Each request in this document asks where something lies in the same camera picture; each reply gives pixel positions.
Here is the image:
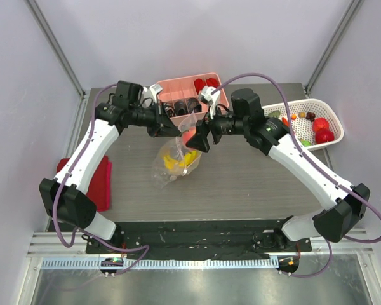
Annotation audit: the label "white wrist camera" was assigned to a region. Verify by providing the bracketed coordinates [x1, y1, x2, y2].
[199, 86, 220, 119]
[142, 83, 163, 103]

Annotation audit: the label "white perforated plastic basket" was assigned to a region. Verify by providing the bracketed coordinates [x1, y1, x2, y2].
[260, 98, 345, 151]

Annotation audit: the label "red toy apple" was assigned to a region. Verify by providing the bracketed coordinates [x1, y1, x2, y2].
[315, 129, 335, 144]

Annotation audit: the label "pink toy peach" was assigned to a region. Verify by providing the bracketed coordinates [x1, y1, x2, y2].
[181, 127, 196, 145]

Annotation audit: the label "green toy vegetable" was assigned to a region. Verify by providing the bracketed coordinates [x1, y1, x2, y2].
[300, 139, 312, 147]

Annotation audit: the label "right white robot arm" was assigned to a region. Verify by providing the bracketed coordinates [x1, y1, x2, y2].
[186, 86, 370, 251]

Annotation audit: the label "dark toy grapes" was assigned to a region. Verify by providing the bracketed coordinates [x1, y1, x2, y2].
[305, 112, 316, 122]

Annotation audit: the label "yellow toy banana bunch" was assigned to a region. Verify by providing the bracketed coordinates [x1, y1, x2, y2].
[163, 151, 201, 170]

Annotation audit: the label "red folded cloth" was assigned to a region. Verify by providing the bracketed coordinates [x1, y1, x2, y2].
[56, 155, 113, 212]

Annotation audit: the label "clear zip top bag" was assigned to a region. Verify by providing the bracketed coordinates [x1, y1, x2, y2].
[151, 114, 202, 189]

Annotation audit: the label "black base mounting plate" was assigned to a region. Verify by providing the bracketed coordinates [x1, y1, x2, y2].
[85, 219, 312, 260]

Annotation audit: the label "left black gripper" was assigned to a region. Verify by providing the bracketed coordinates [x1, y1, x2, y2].
[129, 100, 182, 138]

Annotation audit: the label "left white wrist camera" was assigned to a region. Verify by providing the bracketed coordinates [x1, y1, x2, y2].
[142, 83, 163, 103]

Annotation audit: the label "green toy leafy piece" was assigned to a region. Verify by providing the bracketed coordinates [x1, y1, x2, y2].
[267, 110, 281, 118]

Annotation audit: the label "black items in box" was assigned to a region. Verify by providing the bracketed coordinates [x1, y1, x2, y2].
[163, 97, 202, 118]

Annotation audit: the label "red clips in box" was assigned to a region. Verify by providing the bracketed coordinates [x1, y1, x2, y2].
[194, 77, 220, 94]

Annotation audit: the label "orange toy carrot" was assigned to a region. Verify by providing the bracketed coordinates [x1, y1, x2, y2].
[282, 117, 289, 126]

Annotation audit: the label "white slotted cable duct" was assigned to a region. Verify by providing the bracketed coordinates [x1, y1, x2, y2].
[41, 257, 279, 270]

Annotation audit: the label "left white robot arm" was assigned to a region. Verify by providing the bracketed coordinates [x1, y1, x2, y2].
[39, 81, 180, 254]

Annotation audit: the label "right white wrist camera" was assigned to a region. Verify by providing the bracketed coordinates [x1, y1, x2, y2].
[199, 86, 220, 119]

